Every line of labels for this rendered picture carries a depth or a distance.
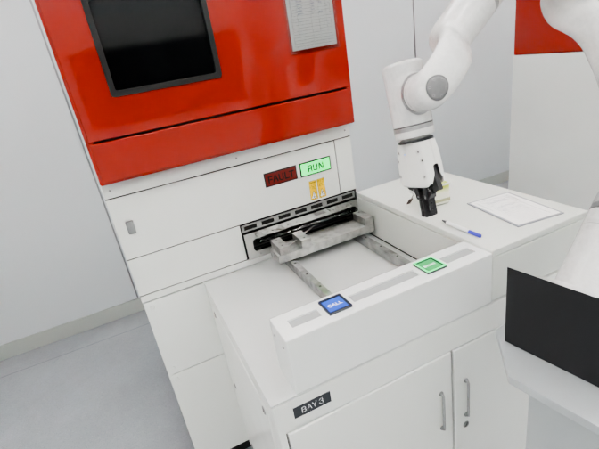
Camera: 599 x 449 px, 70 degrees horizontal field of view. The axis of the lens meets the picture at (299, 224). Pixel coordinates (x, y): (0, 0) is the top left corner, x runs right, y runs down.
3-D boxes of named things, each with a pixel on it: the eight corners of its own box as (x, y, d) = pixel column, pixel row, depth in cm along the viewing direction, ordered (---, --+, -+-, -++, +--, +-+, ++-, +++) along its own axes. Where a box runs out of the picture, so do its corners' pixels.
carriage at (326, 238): (271, 256, 145) (269, 248, 143) (362, 224, 157) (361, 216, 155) (280, 265, 138) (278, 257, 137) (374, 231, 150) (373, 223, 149)
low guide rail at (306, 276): (280, 258, 148) (278, 250, 147) (285, 257, 149) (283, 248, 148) (356, 332, 105) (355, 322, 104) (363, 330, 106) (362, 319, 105)
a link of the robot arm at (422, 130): (384, 131, 94) (387, 144, 95) (408, 126, 86) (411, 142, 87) (414, 123, 97) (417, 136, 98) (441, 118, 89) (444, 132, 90)
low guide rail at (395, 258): (347, 235, 157) (346, 227, 156) (351, 233, 158) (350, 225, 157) (441, 294, 114) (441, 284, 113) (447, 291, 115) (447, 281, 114)
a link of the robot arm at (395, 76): (443, 118, 88) (419, 121, 96) (431, 52, 85) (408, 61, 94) (406, 126, 86) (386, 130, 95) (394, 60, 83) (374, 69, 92)
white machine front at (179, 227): (141, 300, 137) (99, 183, 121) (356, 224, 164) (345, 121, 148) (142, 304, 134) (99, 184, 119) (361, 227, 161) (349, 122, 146)
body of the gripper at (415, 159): (387, 140, 95) (397, 189, 98) (415, 136, 86) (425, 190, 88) (414, 133, 98) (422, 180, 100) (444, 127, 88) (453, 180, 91)
